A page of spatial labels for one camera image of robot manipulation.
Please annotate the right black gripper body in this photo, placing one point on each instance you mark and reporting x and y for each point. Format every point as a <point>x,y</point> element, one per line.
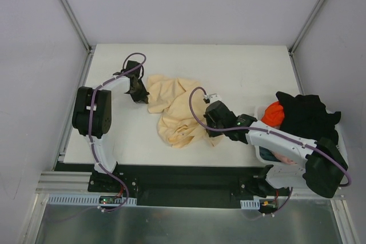
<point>211,127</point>

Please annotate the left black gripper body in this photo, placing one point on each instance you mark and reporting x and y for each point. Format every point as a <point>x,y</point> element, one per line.
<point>136,88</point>

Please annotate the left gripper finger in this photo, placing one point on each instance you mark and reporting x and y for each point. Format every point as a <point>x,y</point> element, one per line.
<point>140,95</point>
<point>130,89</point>

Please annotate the cream yellow t shirt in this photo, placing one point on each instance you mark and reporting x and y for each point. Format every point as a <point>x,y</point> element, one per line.
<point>169,97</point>

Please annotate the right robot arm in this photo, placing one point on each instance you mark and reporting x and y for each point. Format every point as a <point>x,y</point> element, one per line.
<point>317,165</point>

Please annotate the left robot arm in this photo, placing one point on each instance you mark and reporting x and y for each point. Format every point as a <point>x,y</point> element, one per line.
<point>92,114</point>

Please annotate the orange t shirt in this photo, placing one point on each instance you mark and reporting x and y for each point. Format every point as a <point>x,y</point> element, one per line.
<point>273,115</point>

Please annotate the blue garment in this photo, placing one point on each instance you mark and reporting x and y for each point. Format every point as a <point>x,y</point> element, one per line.
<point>267,155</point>

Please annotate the pink garment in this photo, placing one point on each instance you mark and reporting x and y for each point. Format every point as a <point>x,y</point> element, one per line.
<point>284,159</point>

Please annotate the white laundry basket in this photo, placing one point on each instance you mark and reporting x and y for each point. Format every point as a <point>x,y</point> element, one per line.
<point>259,112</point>

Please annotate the black t shirt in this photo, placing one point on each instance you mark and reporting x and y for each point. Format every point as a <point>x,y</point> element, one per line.
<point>307,117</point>

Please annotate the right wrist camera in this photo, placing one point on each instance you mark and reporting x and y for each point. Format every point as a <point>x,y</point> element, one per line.
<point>211,98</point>

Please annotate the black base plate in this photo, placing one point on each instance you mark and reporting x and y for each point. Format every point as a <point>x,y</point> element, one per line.
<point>181,186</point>

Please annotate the left aluminium frame post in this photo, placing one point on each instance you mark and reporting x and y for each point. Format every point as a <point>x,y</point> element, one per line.
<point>76,26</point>

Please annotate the aluminium frame post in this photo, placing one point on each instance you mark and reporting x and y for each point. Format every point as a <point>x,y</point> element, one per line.
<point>316,9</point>
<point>76,26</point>

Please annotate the right white cable duct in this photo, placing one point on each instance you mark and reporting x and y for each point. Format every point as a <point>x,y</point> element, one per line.
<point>250,204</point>

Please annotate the white cable duct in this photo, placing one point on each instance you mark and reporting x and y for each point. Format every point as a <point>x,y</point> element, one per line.
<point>250,204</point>
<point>89,200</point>

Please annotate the right aluminium frame post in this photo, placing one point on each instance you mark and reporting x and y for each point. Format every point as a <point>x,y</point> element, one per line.
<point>316,9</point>

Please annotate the left white cable duct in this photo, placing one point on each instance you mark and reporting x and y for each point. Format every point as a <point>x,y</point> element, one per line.
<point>89,200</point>

